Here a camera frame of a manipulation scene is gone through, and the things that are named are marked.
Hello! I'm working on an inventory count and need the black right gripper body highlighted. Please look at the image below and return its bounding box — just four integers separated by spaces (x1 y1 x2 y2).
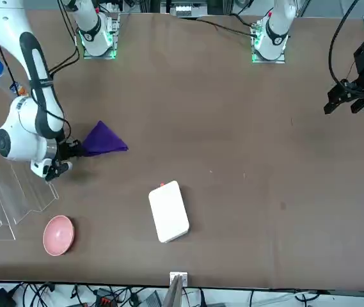
54 139 74 161

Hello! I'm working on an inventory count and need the purple towel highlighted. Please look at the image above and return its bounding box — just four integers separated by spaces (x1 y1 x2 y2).
81 120 129 157

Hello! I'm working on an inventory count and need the clear acrylic stepped rack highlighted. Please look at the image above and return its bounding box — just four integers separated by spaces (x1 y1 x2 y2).
0 159 60 241

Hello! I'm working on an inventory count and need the pink bowl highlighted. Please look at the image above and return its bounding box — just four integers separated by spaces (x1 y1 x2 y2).
43 215 75 256

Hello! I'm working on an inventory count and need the white three-drawer box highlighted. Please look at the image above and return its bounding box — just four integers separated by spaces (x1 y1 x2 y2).
148 180 191 244

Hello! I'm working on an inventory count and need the black orange power plug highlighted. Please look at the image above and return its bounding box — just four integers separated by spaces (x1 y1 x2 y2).
94 288 116 305

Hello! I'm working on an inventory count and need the white power strip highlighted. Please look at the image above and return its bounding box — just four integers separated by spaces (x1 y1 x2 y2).
174 4 193 17

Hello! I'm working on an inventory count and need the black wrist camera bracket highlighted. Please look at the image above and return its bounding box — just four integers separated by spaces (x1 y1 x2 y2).
45 159 74 183

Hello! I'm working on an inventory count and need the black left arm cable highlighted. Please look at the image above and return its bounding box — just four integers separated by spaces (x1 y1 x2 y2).
328 0 361 86

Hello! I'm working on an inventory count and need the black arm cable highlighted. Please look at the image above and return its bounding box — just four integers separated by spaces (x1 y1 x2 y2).
328 0 361 86
46 0 79 75

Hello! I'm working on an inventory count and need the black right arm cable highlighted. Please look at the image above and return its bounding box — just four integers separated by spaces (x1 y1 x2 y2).
46 0 79 75

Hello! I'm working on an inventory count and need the thin black table cable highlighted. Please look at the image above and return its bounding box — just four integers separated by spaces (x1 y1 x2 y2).
196 17 258 36

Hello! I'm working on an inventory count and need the white post foot bracket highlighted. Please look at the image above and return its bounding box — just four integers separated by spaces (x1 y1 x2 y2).
169 271 189 287

